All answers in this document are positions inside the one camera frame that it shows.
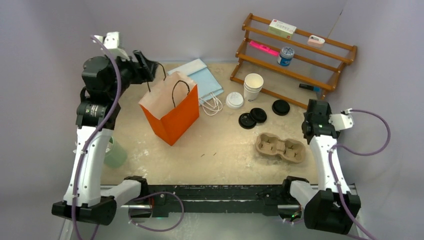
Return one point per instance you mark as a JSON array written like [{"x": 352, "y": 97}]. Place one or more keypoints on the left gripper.
[{"x": 147, "y": 68}]

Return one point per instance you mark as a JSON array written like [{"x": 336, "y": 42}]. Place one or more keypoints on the stacked white paper cups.
[{"x": 253, "y": 84}]

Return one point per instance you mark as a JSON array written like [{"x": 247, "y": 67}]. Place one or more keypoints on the black cup lid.
[
  {"x": 246, "y": 121},
  {"x": 258, "y": 115},
  {"x": 280, "y": 107}
]

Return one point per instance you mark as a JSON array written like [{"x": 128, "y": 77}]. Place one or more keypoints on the black cup lid middle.
[{"x": 258, "y": 115}]

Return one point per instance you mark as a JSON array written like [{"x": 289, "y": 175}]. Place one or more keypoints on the black cup lid rear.
[{"x": 280, "y": 107}]

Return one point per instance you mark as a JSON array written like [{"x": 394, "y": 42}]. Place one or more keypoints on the wooden shelf rack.
[{"x": 319, "y": 67}]

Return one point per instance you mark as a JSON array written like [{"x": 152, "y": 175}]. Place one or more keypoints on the light blue paper bag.
[{"x": 208, "y": 87}]

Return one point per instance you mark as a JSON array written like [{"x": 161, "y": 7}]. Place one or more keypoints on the black cup lid front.
[{"x": 246, "y": 121}]

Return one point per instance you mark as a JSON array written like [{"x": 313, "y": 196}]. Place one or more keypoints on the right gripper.
[{"x": 329, "y": 113}]

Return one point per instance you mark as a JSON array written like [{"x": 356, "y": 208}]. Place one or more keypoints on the white green box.
[{"x": 281, "y": 29}]

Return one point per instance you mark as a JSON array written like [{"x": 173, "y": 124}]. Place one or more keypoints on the pink highlighter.
[{"x": 264, "y": 48}]

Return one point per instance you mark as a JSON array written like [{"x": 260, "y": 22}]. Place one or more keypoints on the white cup lid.
[{"x": 234, "y": 100}]

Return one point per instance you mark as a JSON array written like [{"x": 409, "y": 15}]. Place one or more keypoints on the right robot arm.
[{"x": 330, "y": 206}]

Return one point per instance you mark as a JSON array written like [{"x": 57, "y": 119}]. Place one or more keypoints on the black blue marker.
[{"x": 309, "y": 87}]

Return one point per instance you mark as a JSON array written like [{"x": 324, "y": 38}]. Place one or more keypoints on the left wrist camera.
[{"x": 112, "y": 42}]

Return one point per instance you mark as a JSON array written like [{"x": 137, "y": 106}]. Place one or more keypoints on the pink white tape dispenser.
[{"x": 316, "y": 41}]

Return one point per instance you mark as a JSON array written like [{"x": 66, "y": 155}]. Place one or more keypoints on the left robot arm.
[{"x": 84, "y": 201}]

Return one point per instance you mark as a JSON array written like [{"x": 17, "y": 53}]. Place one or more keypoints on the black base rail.
[{"x": 266, "y": 199}]

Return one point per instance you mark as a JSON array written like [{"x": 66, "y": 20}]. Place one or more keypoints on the orange paper bag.
[{"x": 171, "y": 106}]

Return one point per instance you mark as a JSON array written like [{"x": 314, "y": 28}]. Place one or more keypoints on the blue white round tin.
[{"x": 285, "y": 56}]

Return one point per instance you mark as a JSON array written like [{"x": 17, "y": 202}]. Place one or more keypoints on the green straw holder cup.
[{"x": 115, "y": 154}]

